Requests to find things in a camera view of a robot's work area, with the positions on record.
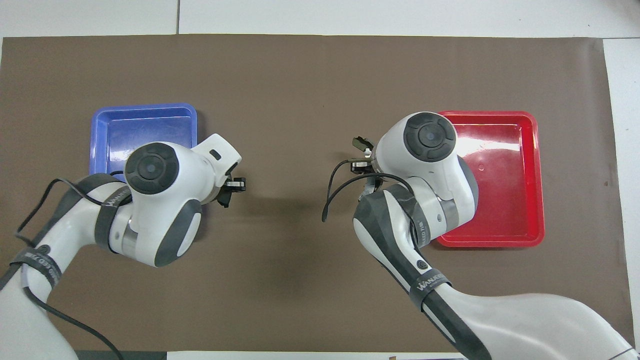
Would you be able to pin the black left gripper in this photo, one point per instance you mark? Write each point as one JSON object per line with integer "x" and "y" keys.
{"x": 225, "y": 197}

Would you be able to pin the red plastic tray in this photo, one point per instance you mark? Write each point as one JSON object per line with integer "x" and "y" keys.
{"x": 505, "y": 190}

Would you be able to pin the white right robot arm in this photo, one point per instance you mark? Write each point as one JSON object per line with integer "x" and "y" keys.
{"x": 525, "y": 325}

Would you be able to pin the blue plastic tray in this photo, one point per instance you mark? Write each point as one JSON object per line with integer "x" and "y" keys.
{"x": 140, "y": 127}

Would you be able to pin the curved brake shoe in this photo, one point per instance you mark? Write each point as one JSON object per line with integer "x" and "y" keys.
{"x": 361, "y": 143}

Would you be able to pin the brown table mat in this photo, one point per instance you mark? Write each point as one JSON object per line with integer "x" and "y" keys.
{"x": 300, "y": 100}

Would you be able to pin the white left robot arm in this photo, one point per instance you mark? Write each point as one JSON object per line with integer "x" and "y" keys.
{"x": 165, "y": 210}

